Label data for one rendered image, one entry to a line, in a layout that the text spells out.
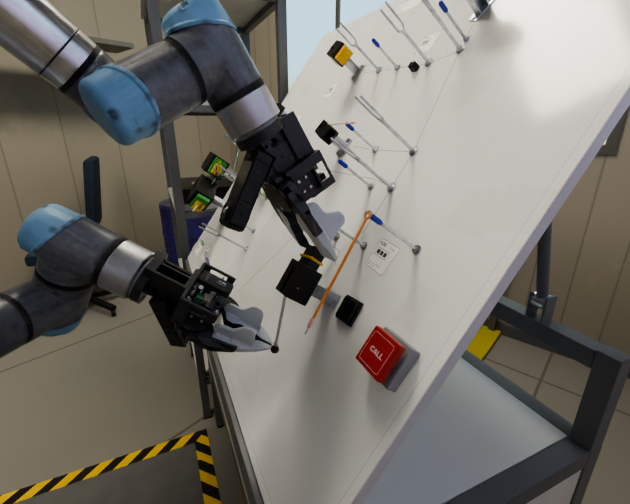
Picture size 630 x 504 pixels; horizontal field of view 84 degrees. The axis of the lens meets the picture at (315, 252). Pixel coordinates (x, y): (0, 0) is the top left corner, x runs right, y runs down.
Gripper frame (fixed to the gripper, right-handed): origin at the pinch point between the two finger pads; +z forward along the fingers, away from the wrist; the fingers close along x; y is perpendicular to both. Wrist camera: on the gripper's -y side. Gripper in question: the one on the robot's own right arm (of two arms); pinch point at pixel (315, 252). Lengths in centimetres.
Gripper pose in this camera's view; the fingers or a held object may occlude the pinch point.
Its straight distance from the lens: 55.9
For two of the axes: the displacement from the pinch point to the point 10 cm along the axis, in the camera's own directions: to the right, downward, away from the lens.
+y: 7.5, -6.1, 2.6
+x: -4.7, -2.2, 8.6
